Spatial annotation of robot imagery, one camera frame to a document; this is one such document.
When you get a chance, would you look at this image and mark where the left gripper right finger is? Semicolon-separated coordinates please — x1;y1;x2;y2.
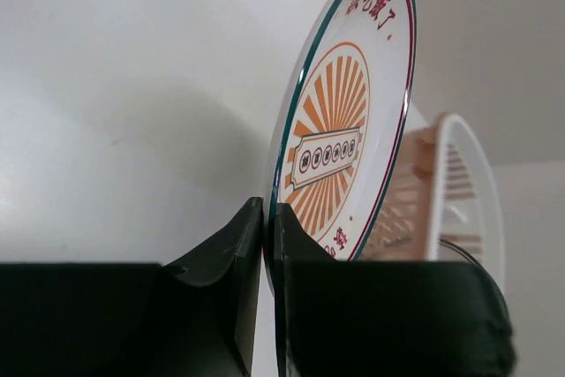
269;204;516;376

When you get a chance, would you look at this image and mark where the white and pink dish rack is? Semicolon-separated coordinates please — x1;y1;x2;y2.
360;113;506;289

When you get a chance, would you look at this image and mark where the plate with orange sunburst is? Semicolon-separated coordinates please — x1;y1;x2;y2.
263;0;417;270

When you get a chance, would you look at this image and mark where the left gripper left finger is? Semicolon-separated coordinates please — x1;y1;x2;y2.
1;197;263;376

